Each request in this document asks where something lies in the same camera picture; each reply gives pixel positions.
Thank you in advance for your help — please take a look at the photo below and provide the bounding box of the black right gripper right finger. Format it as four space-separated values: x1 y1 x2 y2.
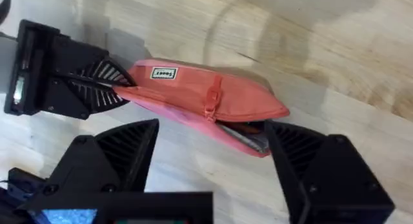
264 119 396 224

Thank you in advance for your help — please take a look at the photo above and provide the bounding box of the pink soft zip bag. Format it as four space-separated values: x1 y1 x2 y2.
112 57 290 158

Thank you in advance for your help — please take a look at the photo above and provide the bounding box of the black cable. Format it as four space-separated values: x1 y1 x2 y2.
0 0 13 26

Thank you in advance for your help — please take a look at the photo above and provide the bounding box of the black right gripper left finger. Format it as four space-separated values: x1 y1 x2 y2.
37 118 160 194

